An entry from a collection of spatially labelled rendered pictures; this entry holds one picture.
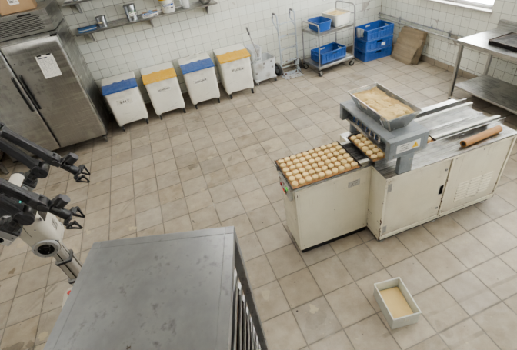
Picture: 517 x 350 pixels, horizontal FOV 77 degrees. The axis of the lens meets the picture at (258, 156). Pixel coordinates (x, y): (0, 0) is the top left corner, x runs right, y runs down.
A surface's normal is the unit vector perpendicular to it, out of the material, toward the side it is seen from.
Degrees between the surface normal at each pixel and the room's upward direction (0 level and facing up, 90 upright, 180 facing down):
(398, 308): 0
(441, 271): 0
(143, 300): 0
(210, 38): 90
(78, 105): 90
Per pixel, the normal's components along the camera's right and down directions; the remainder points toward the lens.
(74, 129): 0.33, 0.53
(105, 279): -0.14, -0.79
